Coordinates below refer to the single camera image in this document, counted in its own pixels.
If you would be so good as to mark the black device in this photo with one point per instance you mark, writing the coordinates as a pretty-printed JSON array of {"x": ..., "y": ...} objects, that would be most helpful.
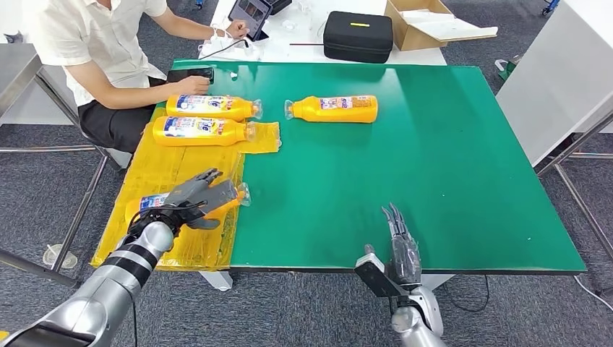
[{"x": 278, "y": 6}]

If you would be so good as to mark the white table foot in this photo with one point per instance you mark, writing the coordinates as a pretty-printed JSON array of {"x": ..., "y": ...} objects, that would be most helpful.
[
  {"x": 438, "y": 280},
  {"x": 218, "y": 280}
]

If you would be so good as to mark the brown cardboard box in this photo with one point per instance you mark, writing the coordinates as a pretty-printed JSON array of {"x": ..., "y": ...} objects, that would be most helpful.
[{"x": 412, "y": 38}]

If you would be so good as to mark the person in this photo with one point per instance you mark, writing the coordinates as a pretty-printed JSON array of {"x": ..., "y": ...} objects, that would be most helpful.
[{"x": 86, "y": 38}]

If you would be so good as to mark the black right camera bracket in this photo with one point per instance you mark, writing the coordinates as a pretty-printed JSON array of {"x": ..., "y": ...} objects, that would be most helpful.
[{"x": 380, "y": 282}]

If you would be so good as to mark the person's right hand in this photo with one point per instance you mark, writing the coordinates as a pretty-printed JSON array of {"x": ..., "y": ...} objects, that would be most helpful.
[{"x": 194, "y": 86}]

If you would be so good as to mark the yellow taped cardboard mat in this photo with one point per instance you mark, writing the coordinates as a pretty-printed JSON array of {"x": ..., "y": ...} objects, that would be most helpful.
[{"x": 153, "y": 167}]

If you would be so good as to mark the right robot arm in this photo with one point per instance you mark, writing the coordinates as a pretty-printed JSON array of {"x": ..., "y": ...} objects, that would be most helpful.
[{"x": 416, "y": 321}]

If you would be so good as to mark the person's left hand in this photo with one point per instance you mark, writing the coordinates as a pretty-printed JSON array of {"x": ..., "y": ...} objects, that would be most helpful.
[{"x": 238, "y": 31}]

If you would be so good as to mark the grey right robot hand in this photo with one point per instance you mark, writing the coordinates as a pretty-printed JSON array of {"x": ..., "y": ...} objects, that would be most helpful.
[{"x": 407, "y": 258}]

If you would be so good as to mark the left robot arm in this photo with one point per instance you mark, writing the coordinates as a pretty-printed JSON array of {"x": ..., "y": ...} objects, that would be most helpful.
[{"x": 110, "y": 282}]

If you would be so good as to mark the black zipped case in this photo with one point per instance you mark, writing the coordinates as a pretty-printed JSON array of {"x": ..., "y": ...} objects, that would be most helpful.
[{"x": 358, "y": 38}]

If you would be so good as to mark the white sheet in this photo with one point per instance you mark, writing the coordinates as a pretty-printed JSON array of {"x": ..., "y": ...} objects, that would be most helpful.
[{"x": 445, "y": 26}]

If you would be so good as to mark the white table with metal legs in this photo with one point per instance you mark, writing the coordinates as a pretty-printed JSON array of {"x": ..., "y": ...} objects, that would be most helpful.
[{"x": 560, "y": 72}]

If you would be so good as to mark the person's left forearm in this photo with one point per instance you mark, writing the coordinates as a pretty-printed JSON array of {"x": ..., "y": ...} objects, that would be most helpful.
[{"x": 191, "y": 26}]

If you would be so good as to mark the person's right forearm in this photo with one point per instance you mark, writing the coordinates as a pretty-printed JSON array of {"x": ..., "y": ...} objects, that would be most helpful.
[{"x": 139, "y": 98}]

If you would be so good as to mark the clear plastic cup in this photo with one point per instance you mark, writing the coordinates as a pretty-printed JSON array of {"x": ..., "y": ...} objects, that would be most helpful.
[{"x": 60, "y": 257}]

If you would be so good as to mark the black tablet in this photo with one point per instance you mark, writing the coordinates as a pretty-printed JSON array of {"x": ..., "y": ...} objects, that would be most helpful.
[{"x": 250, "y": 16}]

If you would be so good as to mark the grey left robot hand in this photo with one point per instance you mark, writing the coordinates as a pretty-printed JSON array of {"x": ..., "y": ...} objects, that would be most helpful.
[{"x": 201, "y": 196}]

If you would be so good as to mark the orange detergent bottle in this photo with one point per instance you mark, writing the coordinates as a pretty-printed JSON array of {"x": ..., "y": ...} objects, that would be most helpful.
[
  {"x": 335, "y": 111},
  {"x": 153, "y": 202},
  {"x": 210, "y": 108},
  {"x": 201, "y": 131}
]

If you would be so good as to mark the black smartphone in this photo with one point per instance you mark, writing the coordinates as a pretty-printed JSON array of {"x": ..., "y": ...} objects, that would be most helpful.
[{"x": 182, "y": 73}]

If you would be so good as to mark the green white floor object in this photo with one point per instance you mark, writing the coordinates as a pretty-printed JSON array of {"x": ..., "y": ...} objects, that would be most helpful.
[{"x": 507, "y": 69}]

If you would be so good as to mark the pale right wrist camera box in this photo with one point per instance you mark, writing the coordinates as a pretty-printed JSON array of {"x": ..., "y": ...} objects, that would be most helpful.
[{"x": 369, "y": 261}]

